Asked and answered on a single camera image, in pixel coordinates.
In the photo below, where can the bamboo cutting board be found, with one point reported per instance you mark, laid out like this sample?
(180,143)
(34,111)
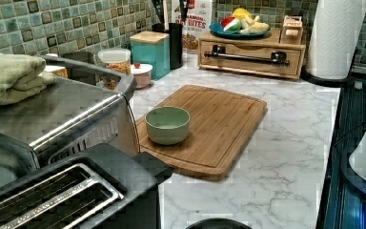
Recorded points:
(221,126)

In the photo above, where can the stainless steel toaster oven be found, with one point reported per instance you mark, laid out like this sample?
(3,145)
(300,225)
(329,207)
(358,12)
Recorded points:
(66,118)

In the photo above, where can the green ceramic bowl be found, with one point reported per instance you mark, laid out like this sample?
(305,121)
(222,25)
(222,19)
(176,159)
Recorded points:
(167,125)

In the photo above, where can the black utensil holder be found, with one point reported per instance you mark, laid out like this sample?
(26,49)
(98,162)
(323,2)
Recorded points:
(176,50)

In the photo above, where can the black drawer handle bar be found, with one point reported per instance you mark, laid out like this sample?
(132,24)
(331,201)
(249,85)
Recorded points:
(276,58)

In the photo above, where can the blue plate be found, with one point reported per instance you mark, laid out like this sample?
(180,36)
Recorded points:
(217,30)

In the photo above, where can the black slot toaster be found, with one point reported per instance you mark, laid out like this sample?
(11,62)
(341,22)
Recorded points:
(98,188)

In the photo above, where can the small wooden block holder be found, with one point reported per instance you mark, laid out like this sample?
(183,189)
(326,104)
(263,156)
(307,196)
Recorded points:
(291,30)

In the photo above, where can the wooden drawer box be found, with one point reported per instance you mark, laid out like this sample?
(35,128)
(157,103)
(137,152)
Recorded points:
(261,47)

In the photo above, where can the wooden utensil handle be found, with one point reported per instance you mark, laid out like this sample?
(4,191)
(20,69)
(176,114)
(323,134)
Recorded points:
(165,15)

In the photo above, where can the clear jar with snacks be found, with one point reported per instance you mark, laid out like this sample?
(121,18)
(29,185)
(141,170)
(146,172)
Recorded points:
(116,59)

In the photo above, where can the black paper towel base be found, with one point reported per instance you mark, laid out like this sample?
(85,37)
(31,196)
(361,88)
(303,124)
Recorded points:
(331,83)

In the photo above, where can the toy fruit pile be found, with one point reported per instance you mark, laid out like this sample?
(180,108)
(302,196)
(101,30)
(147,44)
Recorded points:
(243,22)

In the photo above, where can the black round object bottom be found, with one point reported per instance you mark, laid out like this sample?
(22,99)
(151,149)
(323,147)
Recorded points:
(218,224)

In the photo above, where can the white paper towel roll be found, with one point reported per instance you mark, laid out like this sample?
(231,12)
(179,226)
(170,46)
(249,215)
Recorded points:
(333,40)

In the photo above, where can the folded green towel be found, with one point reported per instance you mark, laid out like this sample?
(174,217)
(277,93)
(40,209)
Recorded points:
(22,76)

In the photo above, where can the cinnamon oat bites box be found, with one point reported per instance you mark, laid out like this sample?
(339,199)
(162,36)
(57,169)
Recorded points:
(199,18)

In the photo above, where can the teal canister with wooden lid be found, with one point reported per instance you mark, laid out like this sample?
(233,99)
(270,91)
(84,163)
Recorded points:
(150,47)

